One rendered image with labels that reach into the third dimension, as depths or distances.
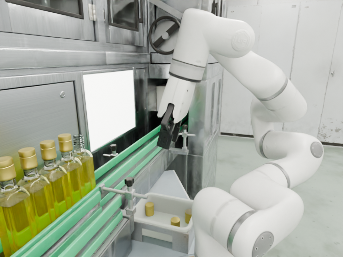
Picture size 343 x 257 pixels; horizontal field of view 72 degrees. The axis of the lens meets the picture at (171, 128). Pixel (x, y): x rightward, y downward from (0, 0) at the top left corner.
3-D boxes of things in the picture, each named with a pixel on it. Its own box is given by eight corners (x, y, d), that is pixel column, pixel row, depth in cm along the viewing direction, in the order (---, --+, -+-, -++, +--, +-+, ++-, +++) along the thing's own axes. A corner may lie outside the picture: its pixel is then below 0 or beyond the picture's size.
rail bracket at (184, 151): (168, 158, 143) (168, 122, 137) (195, 161, 138) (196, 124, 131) (165, 161, 139) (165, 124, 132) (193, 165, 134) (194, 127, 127)
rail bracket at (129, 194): (105, 204, 81) (102, 171, 78) (150, 213, 76) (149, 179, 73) (99, 209, 79) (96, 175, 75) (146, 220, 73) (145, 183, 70)
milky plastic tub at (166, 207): (147, 209, 100) (146, 190, 97) (199, 220, 93) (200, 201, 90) (127, 237, 84) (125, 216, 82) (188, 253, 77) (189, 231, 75)
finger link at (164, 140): (164, 119, 55) (157, 144, 57) (158, 122, 52) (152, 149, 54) (176, 123, 54) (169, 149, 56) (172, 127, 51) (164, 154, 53)
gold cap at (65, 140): (66, 147, 69) (64, 132, 68) (75, 148, 68) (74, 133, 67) (56, 151, 66) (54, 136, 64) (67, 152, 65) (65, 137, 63)
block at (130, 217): (111, 222, 83) (109, 205, 81) (136, 228, 80) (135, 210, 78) (105, 229, 80) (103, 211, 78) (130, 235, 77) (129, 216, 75)
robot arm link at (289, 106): (267, 128, 53) (221, 126, 66) (310, 171, 62) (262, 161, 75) (293, 71, 57) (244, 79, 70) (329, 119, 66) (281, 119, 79)
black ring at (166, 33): (151, 55, 147) (150, 17, 141) (185, 54, 141) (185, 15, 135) (148, 54, 143) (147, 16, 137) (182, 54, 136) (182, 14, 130)
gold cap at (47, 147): (49, 154, 64) (47, 138, 62) (59, 155, 63) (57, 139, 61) (38, 159, 60) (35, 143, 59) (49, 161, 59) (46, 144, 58)
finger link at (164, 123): (176, 93, 53) (173, 111, 57) (161, 113, 48) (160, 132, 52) (180, 94, 53) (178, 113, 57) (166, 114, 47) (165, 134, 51)
